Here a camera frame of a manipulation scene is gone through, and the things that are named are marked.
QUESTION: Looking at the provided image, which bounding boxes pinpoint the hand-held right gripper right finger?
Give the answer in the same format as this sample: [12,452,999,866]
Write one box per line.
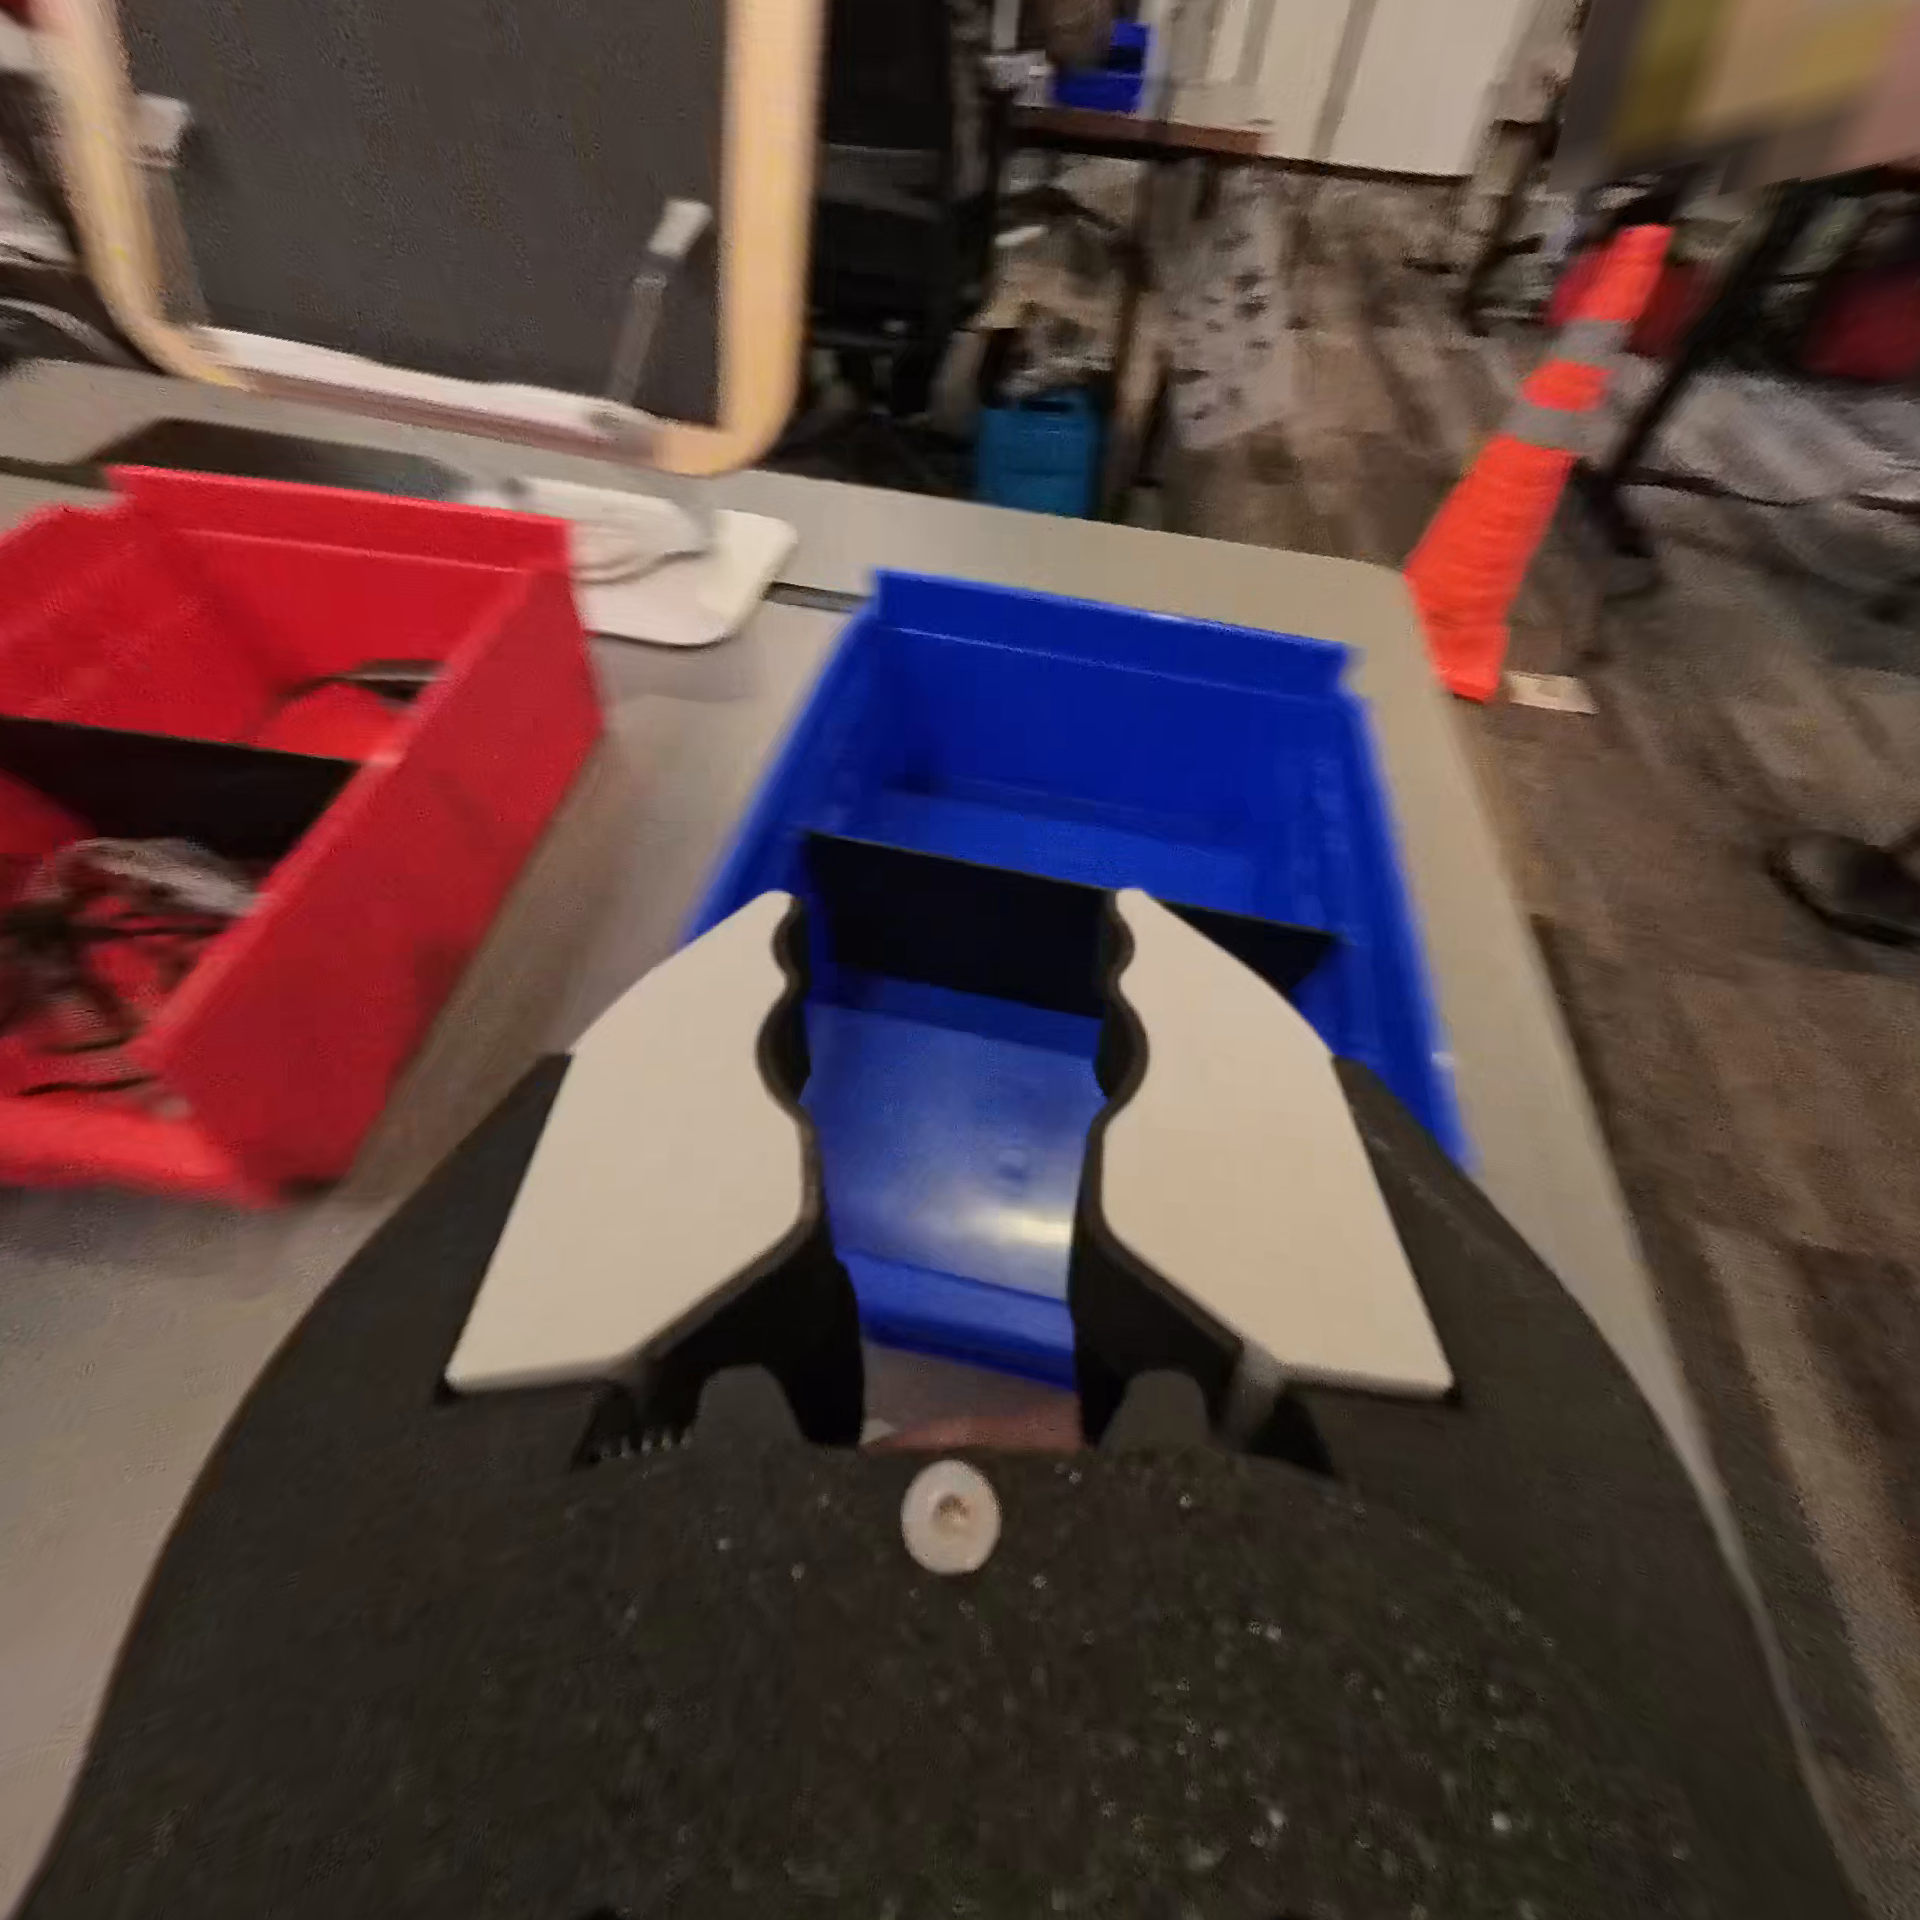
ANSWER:
[1068,887,1458,1458]

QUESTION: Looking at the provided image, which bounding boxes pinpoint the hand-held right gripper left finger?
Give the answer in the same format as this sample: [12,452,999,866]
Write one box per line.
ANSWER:
[444,887,864,1446]

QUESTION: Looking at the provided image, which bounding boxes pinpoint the red storage bin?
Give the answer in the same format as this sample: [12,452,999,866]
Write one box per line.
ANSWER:
[0,463,608,1209]

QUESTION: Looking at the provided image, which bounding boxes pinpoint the blue storage bin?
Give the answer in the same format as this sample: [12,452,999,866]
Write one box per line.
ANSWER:
[681,569,1472,1389]

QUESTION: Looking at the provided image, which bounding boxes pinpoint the grey white braided cable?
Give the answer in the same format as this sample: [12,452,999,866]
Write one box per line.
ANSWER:
[44,835,264,924]

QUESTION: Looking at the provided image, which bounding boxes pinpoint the grey desk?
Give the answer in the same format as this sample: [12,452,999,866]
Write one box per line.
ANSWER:
[0,359,1802,1920]

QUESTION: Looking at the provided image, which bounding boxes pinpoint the orange traffic cone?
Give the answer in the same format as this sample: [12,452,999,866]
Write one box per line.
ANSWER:
[1402,221,1678,703]

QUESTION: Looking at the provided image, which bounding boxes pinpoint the white printed sheet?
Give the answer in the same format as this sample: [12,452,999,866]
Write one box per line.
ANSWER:
[1153,179,1299,452]

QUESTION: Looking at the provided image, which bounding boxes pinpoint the wood-framed black board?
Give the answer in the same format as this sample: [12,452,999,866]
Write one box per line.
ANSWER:
[21,0,827,480]

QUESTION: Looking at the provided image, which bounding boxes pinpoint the black office chair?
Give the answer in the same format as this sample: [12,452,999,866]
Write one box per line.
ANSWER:
[809,0,999,452]

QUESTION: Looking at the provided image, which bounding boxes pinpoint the wooden table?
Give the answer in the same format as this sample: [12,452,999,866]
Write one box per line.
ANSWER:
[990,96,1278,497]

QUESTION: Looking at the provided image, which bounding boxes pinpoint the small blue bin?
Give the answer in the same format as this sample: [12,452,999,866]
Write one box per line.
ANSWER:
[1050,22,1153,114]

